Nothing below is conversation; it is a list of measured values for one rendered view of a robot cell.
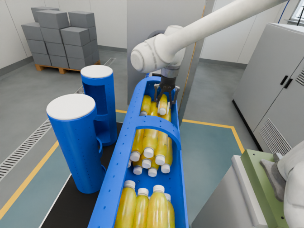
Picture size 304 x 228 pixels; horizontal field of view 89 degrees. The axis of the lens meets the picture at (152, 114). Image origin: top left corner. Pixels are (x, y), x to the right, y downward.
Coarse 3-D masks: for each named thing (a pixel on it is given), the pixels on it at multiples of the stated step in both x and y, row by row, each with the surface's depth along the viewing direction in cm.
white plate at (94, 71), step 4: (84, 68) 143; (88, 68) 144; (92, 68) 145; (96, 68) 146; (100, 68) 146; (104, 68) 147; (108, 68) 148; (84, 72) 136; (88, 72) 137; (92, 72) 138; (96, 72) 139; (100, 72) 139; (104, 72) 140; (108, 72) 141; (112, 72) 144; (88, 76) 132; (92, 76) 132; (96, 76) 132; (100, 76) 133; (104, 76) 135
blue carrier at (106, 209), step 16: (144, 80) 95; (160, 80) 93; (128, 112) 75; (176, 112) 89; (128, 128) 62; (160, 128) 60; (176, 128) 68; (128, 144) 54; (176, 144) 65; (112, 160) 54; (128, 160) 49; (176, 160) 70; (112, 176) 46; (128, 176) 70; (144, 176) 73; (160, 176) 72; (176, 176) 64; (112, 192) 42; (176, 192) 60; (96, 208) 42; (112, 208) 38; (176, 208) 56; (96, 224) 37; (112, 224) 35; (176, 224) 52
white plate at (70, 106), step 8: (64, 96) 105; (72, 96) 106; (80, 96) 106; (88, 96) 107; (48, 104) 96; (56, 104) 97; (64, 104) 98; (72, 104) 98; (80, 104) 99; (88, 104) 100; (48, 112) 91; (56, 112) 91; (64, 112) 92; (72, 112) 92; (80, 112) 93; (88, 112) 94
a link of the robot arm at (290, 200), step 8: (296, 168) 43; (288, 176) 53; (296, 176) 42; (288, 184) 46; (296, 184) 41; (288, 192) 44; (296, 192) 41; (288, 200) 43; (296, 200) 41; (288, 208) 43; (296, 208) 40; (288, 216) 42; (296, 216) 39; (288, 224) 42; (296, 224) 39
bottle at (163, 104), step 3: (162, 96) 99; (165, 96) 101; (162, 99) 96; (165, 99) 97; (162, 102) 93; (165, 102) 94; (162, 105) 91; (165, 105) 92; (159, 108) 92; (165, 108) 92
